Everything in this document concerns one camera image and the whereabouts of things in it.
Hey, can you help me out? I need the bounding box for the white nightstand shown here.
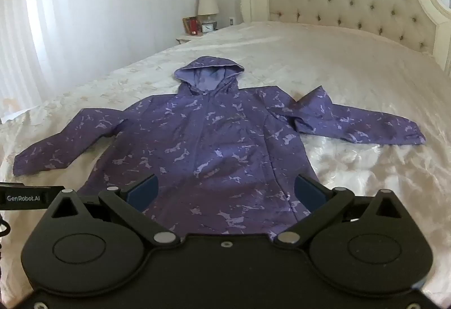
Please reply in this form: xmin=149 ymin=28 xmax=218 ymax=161
xmin=176 ymin=30 xmax=213 ymax=46

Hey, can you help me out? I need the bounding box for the white sheer curtain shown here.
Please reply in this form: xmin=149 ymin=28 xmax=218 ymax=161
xmin=0 ymin=0 xmax=106 ymax=123

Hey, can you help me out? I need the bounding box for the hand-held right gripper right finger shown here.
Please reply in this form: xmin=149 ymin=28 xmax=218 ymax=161
xmin=273 ymin=174 xmax=406 ymax=247

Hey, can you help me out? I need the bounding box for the cream bed cover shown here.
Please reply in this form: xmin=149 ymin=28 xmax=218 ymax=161
xmin=0 ymin=21 xmax=451 ymax=295

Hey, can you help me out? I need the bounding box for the purple patterned hooded jacket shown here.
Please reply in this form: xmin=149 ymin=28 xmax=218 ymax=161
xmin=13 ymin=56 xmax=426 ymax=238

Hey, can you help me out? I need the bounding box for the red picture frame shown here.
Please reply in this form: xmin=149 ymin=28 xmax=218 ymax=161
xmin=182 ymin=16 xmax=200 ymax=36

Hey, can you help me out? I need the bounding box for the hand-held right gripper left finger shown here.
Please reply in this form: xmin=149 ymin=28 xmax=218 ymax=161
xmin=51 ymin=173 xmax=181 ymax=248

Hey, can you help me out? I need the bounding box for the white table lamp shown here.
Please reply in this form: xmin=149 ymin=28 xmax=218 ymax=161
xmin=197 ymin=0 xmax=220 ymax=26

